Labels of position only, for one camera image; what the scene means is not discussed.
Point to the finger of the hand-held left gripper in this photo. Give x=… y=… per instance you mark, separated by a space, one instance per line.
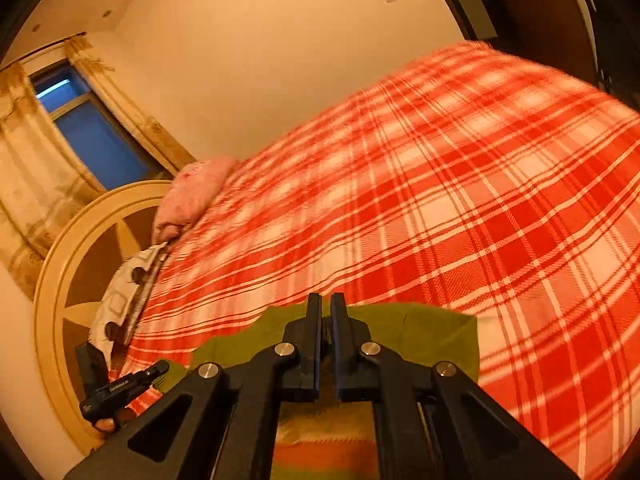
x=155 y=371
x=92 y=367

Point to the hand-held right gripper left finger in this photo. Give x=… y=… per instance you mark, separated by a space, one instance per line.
x=311 y=340

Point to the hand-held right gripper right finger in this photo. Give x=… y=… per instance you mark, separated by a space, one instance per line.
x=342 y=345

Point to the olive green knit sweater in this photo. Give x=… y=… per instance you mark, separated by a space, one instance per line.
x=425 y=335

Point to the person's left hand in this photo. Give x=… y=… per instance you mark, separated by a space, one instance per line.
x=112 y=420

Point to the white patterned pillow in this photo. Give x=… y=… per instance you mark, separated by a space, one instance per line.
x=117 y=305

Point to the cream wooden headboard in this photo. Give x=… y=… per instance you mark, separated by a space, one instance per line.
x=50 y=285

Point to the striped orange green cloth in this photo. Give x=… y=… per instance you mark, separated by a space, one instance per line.
x=325 y=440

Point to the pink pillow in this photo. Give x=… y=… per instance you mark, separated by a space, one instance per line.
x=190 y=195

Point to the wide beige patterned curtain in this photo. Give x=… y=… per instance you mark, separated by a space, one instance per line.
x=35 y=185

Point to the red plaid bedsheet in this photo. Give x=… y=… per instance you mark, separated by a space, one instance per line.
x=450 y=185

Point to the window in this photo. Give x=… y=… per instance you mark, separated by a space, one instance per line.
x=100 y=145

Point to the narrow beige patterned curtain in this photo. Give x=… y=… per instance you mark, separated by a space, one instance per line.
x=140 y=125

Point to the brown wooden door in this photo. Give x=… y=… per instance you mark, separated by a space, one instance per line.
x=540 y=10

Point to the dark wooden door frame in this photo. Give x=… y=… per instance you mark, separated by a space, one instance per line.
x=460 y=0

